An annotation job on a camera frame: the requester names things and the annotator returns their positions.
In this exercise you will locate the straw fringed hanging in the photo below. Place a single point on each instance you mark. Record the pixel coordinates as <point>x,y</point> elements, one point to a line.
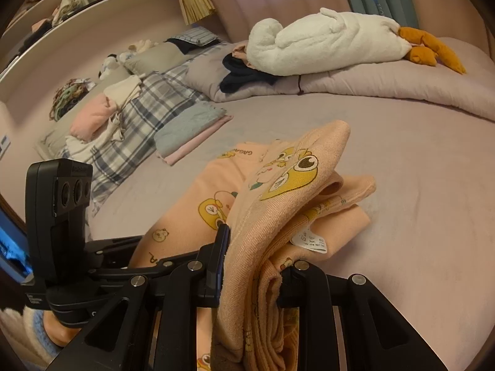
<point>195,2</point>

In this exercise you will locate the navy cloth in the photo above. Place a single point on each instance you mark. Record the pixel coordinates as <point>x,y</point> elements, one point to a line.
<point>239,77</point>

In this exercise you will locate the curved pink headboard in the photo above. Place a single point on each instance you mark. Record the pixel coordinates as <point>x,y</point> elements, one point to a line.
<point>96,29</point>

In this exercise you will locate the peach printed child's garment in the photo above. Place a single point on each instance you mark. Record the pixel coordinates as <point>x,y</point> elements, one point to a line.
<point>290,185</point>

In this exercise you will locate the grey pillow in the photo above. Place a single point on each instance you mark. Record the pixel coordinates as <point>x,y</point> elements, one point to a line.
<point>154,58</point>

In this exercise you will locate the grey folded towel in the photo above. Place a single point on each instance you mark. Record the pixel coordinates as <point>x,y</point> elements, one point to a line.
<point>189,127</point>

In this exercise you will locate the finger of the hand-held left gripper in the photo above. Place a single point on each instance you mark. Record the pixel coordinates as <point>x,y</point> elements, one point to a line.
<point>116,245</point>
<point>162,267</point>

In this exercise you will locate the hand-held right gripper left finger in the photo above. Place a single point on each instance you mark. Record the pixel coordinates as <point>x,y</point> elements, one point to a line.
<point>215,264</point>

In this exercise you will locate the pink folded sweater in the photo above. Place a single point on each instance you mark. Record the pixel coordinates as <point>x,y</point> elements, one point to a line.
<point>92,118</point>

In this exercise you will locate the floral patterned cloth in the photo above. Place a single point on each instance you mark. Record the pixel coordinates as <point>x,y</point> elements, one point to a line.
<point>71,98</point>

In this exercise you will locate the round bed with pink sheet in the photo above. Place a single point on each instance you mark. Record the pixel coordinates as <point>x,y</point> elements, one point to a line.
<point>406,220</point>

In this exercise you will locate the lilac duvet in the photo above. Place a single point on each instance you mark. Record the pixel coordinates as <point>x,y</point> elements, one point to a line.
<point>386,85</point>

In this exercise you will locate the person's left forearm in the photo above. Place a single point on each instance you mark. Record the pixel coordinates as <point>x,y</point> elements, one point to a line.
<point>23,332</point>

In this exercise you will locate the striped pillow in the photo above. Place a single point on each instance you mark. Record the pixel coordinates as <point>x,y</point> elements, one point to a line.
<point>193,36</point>

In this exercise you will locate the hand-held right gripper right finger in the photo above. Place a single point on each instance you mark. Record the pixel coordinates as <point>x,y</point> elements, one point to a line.
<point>305,286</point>

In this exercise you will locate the white goose plush toy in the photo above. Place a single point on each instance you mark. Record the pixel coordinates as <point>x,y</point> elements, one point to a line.
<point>328,42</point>

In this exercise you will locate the black and white plush toy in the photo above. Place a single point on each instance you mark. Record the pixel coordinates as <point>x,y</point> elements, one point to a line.
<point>108,65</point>

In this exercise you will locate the pink folded cloth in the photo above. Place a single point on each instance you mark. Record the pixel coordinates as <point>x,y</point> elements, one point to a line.
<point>201,141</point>

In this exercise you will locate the white folded cloth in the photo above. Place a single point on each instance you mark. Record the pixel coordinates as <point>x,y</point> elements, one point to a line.
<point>123,89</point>

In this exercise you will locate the small cream plush toy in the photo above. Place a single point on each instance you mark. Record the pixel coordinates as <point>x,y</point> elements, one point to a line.
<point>137,48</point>

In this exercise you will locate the pile of clothes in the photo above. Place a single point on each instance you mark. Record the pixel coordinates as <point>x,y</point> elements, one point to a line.
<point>58,11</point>

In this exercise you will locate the grey plaid blanket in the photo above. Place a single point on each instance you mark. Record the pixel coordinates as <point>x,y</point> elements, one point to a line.
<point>154,100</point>

